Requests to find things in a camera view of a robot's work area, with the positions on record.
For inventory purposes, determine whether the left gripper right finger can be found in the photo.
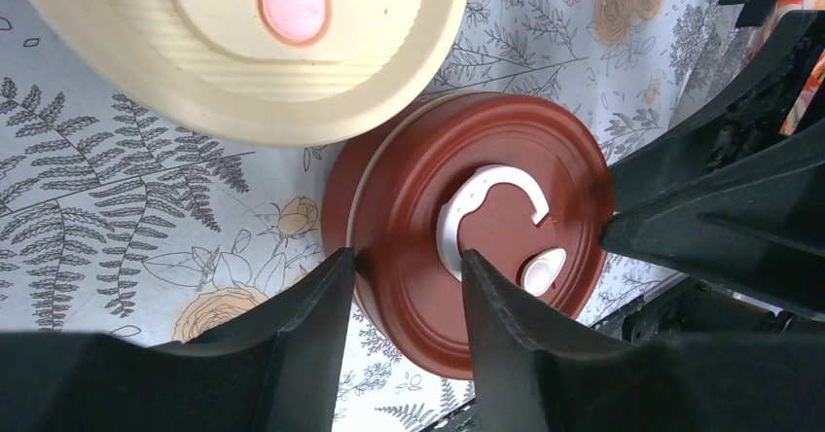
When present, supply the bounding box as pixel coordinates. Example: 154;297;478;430
462;250;824;431

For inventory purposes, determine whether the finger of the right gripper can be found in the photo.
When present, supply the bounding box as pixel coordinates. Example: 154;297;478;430
599;10;825;319

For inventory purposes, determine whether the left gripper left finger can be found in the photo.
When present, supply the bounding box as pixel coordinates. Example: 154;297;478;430
1;248;355;431

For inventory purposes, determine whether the red round lid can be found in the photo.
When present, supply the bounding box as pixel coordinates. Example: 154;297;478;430
345;92;614;379

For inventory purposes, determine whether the steel bowl red band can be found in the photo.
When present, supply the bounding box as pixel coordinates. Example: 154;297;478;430
321;92;462;256

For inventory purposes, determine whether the cream round lid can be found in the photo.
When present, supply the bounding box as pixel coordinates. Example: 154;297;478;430
28;0;467;146

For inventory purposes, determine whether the orange floral cloth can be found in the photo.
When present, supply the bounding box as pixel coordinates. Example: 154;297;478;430
754;0;824;136

